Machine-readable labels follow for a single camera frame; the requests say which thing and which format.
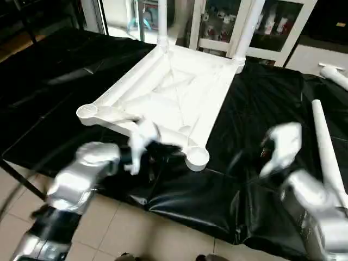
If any white plastic table top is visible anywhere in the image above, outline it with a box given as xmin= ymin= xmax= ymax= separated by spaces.
xmin=76 ymin=45 xmax=246 ymax=172

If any white drawer unit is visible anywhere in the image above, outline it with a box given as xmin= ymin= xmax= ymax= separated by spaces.
xmin=285 ymin=43 xmax=348 ymax=77

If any white glass-door cabinet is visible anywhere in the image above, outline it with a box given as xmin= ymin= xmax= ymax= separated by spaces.
xmin=190 ymin=0 xmax=319 ymax=67

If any black work mat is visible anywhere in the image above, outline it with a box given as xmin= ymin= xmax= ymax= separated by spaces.
xmin=0 ymin=27 xmax=348 ymax=256

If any white plastic table leg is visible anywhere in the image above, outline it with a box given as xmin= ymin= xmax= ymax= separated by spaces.
xmin=231 ymin=0 xmax=266 ymax=74
xmin=311 ymin=99 xmax=348 ymax=210
xmin=156 ymin=0 xmax=170 ymax=54
xmin=319 ymin=65 xmax=348 ymax=92

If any black metal stand leg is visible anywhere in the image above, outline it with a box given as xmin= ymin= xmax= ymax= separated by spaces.
xmin=0 ymin=158 xmax=47 ymax=202

